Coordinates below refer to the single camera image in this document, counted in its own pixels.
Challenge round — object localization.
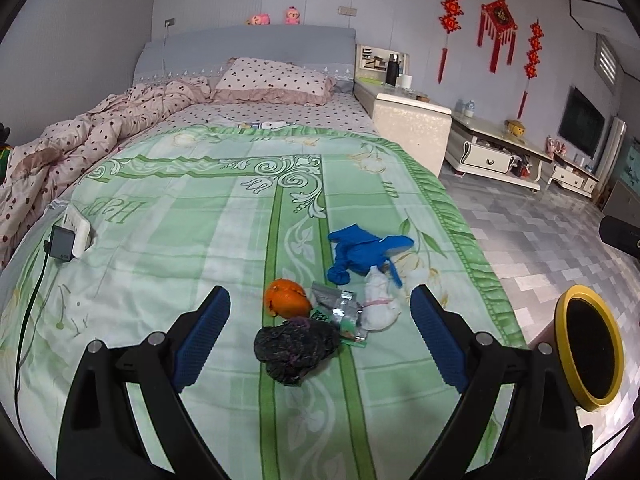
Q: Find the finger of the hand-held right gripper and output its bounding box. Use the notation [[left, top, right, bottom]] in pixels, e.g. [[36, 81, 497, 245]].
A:
[[599, 215, 640, 263]]

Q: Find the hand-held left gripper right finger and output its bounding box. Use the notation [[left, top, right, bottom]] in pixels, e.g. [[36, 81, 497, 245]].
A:
[[410, 284, 593, 480]]

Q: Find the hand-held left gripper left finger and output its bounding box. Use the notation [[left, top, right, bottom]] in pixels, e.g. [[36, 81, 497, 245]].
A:
[[56, 285, 232, 480]]

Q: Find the black plastic bag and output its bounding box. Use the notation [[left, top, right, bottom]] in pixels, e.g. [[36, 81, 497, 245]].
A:
[[253, 317, 342, 386]]

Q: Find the orange peel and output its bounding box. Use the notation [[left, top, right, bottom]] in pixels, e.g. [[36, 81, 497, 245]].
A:
[[264, 278, 311, 318]]

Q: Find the silver foil wrapper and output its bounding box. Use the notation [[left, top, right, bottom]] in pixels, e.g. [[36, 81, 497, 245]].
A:
[[310, 282, 368, 348]]

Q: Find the yellow-rimmed trash bin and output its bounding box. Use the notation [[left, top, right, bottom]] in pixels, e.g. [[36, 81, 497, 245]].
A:
[[529, 285, 627, 413]]

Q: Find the blue rubber glove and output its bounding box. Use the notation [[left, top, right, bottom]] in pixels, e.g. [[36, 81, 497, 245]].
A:
[[327, 225, 416, 288]]

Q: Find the grey cabinet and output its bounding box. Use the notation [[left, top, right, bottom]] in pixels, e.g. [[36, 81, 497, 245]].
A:
[[602, 180, 640, 221]]

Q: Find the white television cabinet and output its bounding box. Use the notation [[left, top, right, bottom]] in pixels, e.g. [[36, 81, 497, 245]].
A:
[[547, 162, 600, 198]]

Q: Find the white standing air conditioner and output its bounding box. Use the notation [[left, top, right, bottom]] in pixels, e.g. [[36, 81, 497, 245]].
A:
[[595, 116, 627, 196]]

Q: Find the green floral blanket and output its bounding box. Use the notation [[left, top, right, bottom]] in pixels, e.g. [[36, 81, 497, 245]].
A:
[[0, 125, 528, 480]]

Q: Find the white coffee table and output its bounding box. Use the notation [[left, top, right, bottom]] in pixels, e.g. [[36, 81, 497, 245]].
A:
[[445, 112, 553, 192]]

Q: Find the white power strip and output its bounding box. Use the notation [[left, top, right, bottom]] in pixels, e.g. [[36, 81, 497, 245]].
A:
[[60, 205, 93, 256]]

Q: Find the black charger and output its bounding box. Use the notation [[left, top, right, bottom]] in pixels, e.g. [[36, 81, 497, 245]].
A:
[[48, 225, 76, 261]]

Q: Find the louvred window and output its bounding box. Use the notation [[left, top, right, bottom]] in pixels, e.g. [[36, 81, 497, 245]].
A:
[[595, 34, 620, 96]]

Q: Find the white nightstand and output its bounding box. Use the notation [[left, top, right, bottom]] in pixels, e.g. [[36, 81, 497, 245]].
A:
[[352, 42, 453, 178]]

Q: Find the pink polka-dot quilt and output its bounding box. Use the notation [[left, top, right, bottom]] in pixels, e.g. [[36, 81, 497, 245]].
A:
[[0, 77, 213, 261]]

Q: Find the polka-dot bedsheet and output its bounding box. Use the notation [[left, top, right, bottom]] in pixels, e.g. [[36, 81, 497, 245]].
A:
[[165, 91, 381, 136]]

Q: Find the red diamond knot ornament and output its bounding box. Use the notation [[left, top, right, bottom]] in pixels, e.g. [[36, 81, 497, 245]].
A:
[[476, 0, 518, 75]]

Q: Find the pink polka-dot pillow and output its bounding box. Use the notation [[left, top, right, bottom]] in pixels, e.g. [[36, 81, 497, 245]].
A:
[[212, 57, 337, 106]]

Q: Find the long red knot ornament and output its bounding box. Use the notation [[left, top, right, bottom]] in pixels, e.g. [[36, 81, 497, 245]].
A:
[[439, 0, 467, 85]]

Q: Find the grey upholstered bed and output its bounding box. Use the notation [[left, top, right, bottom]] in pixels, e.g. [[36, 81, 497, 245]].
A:
[[0, 24, 528, 480]]

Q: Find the wall-mounted television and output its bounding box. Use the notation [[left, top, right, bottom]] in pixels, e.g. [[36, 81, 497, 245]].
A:
[[557, 86, 606, 160]]

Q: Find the black cable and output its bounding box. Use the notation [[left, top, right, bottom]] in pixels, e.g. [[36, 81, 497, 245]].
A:
[[12, 250, 53, 431]]

